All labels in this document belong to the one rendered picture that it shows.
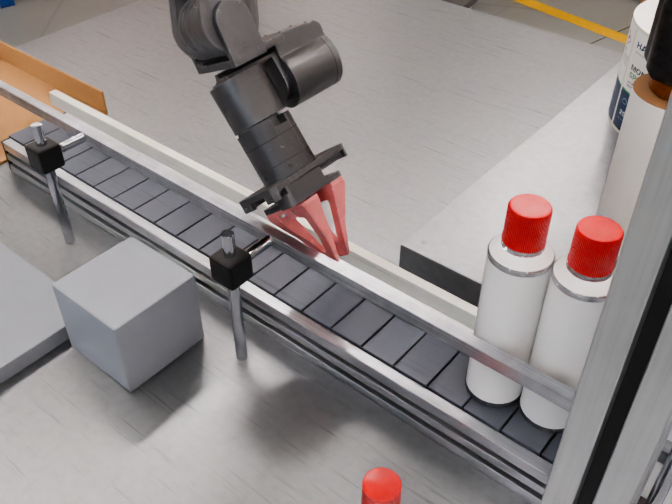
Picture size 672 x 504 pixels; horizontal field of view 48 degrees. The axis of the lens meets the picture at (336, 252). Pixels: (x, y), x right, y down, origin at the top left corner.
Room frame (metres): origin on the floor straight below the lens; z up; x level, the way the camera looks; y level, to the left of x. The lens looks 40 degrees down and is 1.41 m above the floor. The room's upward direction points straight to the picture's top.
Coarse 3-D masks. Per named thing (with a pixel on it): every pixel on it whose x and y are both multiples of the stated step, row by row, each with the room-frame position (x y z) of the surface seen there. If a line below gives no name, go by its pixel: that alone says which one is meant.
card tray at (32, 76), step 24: (0, 48) 1.21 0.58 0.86; (0, 72) 1.17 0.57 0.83; (24, 72) 1.17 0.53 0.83; (48, 72) 1.12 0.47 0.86; (0, 96) 1.08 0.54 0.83; (48, 96) 1.08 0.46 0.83; (72, 96) 1.08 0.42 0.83; (96, 96) 1.04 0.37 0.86; (0, 120) 1.01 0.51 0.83; (24, 120) 1.01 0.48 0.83; (0, 144) 0.94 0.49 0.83
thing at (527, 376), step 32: (64, 128) 0.78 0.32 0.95; (128, 160) 0.70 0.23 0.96; (192, 192) 0.64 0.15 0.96; (256, 224) 0.58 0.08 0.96; (320, 256) 0.53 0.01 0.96; (352, 288) 0.50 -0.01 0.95; (384, 288) 0.49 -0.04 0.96; (416, 320) 0.46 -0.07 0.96; (480, 352) 0.42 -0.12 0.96; (544, 384) 0.38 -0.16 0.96
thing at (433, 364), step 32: (64, 160) 0.82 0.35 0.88; (96, 160) 0.82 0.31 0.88; (128, 192) 0.75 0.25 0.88; (160, 192) 0.75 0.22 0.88; (160, 224) 0.69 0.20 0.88; (192, 224) 0.69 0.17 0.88; (224, 224) 0.69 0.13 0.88; (288, 256) 0.63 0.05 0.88; (288, 288) 0.58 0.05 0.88; (320, 288) 0.58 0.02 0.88; (320, 320) 0.53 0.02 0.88; (352, 320) 0.53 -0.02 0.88; (384, 320) 0.53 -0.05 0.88; (384, 352) 0.49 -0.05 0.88; (416, 352) 0.49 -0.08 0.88; (448, 352) 0.49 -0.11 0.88; (448, 384) 0.45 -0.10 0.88; (480, 416) 0.41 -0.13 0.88; (512, 416) 0.42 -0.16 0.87; (544, 448) 0.38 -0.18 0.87
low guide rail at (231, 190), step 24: (96, 120) 0.88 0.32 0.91; (144, 144) 0.81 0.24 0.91; (192, 168) 0.76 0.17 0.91; (216, 192) 0.73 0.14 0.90; (240, 192) 0.70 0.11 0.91; (264, 216) 0.68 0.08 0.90; (360, 264) 0.59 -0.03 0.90; (384, 264) 0.58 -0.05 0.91; (408, 288) 0.55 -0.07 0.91; (432, 288) 0.54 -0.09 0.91; (456, 312) 0.52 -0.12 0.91
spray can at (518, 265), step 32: (512, 224) 0.44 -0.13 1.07; (544, 224) 0.43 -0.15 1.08; (512, 256) 0.43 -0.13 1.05; (544, 256) 0.44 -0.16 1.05; (512, 288) 0.42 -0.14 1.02; (544, 288) 0.43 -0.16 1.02; (480, 320) 0.44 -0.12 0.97; (512, 320) 0.42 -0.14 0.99; (512, 352) 0.42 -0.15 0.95; (480, 384) 0.43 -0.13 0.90; (512, 384) 0.42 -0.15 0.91
